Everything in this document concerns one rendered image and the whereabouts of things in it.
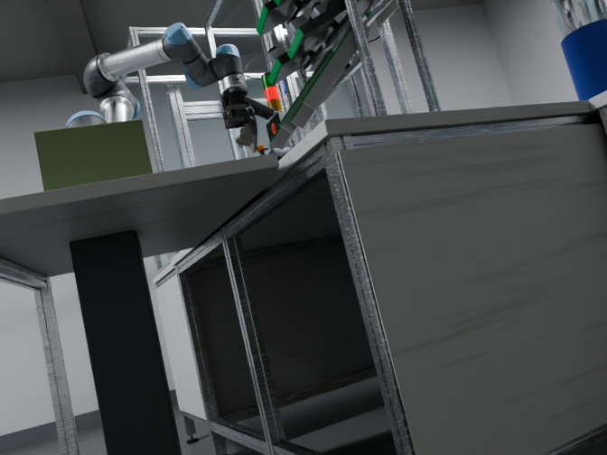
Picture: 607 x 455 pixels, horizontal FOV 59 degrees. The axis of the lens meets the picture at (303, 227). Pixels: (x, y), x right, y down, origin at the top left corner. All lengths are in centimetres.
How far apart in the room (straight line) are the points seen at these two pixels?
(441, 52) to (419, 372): 459
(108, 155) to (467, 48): 446
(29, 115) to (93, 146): 369
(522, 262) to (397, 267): 30
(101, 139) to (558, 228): 112
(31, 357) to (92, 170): 344
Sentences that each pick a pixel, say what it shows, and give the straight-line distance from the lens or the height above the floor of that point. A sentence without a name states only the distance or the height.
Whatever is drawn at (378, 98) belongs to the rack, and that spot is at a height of 99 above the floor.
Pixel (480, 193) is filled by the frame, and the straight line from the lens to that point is 115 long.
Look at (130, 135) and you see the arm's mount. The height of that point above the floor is 108.
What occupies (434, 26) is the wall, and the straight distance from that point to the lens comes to 550.
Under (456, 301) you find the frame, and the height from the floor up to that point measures 48.
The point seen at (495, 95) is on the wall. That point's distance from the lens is 548.
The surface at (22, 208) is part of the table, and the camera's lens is 111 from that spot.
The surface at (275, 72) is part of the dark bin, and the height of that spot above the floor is 119.
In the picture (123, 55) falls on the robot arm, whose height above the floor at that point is 147.
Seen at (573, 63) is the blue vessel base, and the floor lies 104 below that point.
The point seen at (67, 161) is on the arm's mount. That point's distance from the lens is 149.
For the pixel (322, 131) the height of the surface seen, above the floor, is 84.
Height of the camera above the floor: 55
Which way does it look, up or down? 8 degrees up
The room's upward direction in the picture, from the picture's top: 14 degrees counter-clockwise
